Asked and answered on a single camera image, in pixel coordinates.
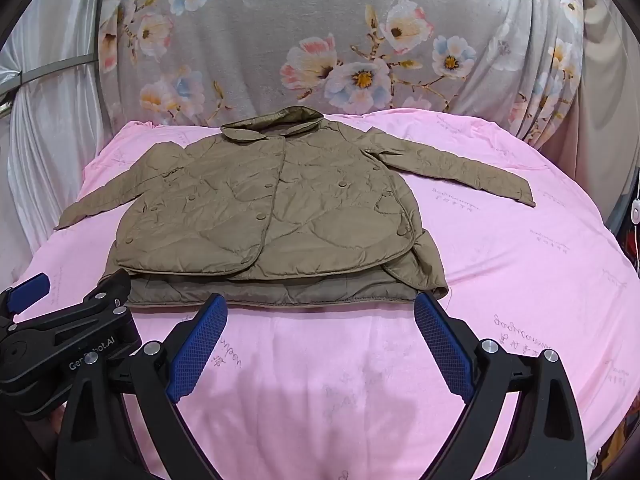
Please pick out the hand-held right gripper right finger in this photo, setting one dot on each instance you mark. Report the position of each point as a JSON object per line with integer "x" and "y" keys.
{"x": 445, "y": 345}

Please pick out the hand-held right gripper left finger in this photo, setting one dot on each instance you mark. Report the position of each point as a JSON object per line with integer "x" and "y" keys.
{"x": 197, "y": 350}

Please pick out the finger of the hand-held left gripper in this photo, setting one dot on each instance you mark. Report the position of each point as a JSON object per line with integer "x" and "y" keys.
{"x": 30, "y": 287}
{"x": 100, "y": 297}

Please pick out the olive quilted jacket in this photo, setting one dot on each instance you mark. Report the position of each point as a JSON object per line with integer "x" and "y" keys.
{"x": 300, "y": 210}

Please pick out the pink bed sheet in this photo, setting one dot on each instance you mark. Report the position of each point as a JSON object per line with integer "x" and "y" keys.
{"x": 500, "y": 285}

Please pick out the white satin curtain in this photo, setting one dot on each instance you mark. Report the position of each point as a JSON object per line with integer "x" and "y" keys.
{"x": 50, "y": 135}

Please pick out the grey floral cloth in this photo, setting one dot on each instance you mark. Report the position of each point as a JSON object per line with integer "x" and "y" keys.
{"x": 250, "y": 60}

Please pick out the beige curtain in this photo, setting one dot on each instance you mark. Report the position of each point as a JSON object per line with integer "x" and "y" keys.
{"x": 605, "y": 110}

